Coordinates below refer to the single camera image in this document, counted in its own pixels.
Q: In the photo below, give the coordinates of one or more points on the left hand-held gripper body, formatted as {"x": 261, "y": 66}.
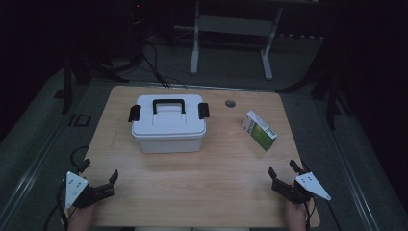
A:
{"x": 76, "y": 189}

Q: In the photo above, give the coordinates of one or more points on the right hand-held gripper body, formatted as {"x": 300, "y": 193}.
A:
{"x": 309, "y": 184}

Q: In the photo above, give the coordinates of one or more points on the green and white carton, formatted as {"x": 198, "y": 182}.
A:
{"x": 260, "y": 131}

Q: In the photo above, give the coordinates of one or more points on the white plastic storage box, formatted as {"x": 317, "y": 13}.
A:
{"x": 170, "y": 144}

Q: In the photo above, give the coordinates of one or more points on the person's left hand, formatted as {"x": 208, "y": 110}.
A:
{"x": 81, "y": 219}

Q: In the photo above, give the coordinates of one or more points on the person's right hand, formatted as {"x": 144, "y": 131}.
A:
{"x": 296, "y": 218}

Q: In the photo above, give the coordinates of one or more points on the round grey table grommet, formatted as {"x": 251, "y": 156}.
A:
{"x": 230, "y": 103}

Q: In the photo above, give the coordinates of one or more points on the black tripod stand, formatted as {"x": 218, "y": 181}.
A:
{"x": 80, "y": 70}
{"x": 327, "y": 89}

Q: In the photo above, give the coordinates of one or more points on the dark equipment tower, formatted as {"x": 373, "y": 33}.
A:
{"x": 134, "y": 29}

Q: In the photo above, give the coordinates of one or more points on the white metal stand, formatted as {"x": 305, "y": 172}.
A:
{"x": 234, "y": 25}

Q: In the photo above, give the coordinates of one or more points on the black rectangular floor bracket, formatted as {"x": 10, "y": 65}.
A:
{"x": 80, "y": 120}

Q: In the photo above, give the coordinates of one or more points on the metal floor rail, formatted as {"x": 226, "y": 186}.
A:
{"x": 29, "y": 173}
{"x": 356, "y": 186}

